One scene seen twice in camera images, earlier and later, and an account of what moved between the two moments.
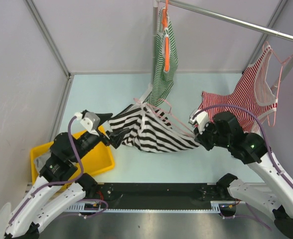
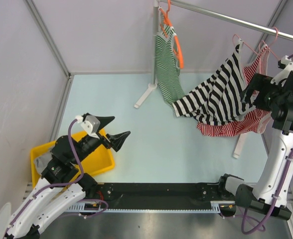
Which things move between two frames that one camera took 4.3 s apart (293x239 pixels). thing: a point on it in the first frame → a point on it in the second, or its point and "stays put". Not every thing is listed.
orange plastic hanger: (165, 21) → (166, 17)
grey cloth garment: (40, 161) stays put
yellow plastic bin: (98, 160) stays put
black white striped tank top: (150, 131) → (219, 100)
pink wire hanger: (171, 111) → (252, 49)
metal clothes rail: (281, 34) stays put
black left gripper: (115, 136) stays put
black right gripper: (201, 138) → (261, 82)
